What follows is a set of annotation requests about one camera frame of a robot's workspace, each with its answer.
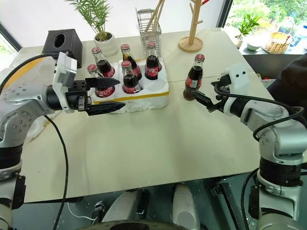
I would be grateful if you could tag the white foam bottle crate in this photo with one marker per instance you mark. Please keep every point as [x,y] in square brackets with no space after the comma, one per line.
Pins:
[146,97]

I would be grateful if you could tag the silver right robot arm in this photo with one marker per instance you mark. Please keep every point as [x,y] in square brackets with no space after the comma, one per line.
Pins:
[275,129]

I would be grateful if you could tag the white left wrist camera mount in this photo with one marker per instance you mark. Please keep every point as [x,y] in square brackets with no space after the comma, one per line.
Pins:
[64,69]

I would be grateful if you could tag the wooden stick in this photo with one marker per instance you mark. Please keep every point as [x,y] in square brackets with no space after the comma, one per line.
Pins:
[154,15]
[160,12]

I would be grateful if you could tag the white rounded robot leg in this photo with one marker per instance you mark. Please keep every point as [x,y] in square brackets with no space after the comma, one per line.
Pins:
[122,206]
[184,206]

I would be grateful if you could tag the black table frame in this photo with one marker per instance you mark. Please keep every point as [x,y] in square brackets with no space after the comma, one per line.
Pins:
[227,196]

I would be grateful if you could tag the wicker basket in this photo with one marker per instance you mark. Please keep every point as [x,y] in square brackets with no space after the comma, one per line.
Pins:
[275,44]

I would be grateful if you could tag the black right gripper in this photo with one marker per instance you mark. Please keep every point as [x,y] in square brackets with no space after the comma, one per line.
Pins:
[223,92]

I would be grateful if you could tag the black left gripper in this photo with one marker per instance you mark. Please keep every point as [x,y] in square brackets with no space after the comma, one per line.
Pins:
[76,99]

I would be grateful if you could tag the dark clothed person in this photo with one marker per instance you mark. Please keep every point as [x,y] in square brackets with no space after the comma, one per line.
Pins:
[290,79]

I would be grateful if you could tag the small green potted plant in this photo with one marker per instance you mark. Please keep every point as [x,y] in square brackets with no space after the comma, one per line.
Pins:
[247,25]

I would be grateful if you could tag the black tissue box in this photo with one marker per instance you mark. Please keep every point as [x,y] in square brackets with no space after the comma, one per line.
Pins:
[72,40]

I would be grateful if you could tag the white bowl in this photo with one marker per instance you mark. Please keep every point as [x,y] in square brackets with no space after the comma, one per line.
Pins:
[253,46]

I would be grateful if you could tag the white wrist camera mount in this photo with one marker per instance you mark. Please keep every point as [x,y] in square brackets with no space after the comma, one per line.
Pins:
[64,69]
[237,74]

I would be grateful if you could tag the green plant in white pot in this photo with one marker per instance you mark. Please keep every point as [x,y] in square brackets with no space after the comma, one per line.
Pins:
[105,44]

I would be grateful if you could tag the black window post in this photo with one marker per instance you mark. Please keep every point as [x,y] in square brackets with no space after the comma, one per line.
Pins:
[224,13]

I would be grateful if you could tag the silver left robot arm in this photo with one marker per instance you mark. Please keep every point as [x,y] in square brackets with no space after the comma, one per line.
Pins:
[19,100]

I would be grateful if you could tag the clear plastic water bottle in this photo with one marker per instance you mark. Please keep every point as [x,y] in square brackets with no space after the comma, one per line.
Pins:
[286,25]
[299,36]

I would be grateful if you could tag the wooden tree stand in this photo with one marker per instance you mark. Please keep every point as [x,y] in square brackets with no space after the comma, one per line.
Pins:
[192,40]

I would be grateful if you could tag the glass cola bottle red cap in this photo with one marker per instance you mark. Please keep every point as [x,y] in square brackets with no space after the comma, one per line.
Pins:
[130,61]
[129,81]
[194,77]
[152,67]
[105,91]
[103,65]

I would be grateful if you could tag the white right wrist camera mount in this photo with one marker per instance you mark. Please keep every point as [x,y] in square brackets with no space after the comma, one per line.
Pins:
[237,74]

